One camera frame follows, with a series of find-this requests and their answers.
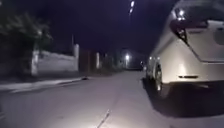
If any street lamp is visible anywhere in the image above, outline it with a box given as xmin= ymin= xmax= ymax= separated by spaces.
xmin=123 ymin=53 xmax=132 ymax=69

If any grey asphalt road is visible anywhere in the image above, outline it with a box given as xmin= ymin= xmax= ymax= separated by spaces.
xmin=0 ymin=69 xmax=224 ymax=128

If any white car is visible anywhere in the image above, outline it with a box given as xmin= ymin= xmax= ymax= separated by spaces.
xmin=143 ymin=0 xmax=224 ymax=101

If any pale kerb strip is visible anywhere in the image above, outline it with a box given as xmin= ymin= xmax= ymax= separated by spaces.
xmin=0 ymin=76 xmax=89 ymax=93

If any dark tree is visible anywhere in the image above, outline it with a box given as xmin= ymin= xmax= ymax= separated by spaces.
xmin=0 ymin=9 xmax=54 ymax=76

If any pale concrete wall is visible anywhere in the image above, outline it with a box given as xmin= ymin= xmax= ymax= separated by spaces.
xmin=30 ymin=43 xmax=101 ymax=76

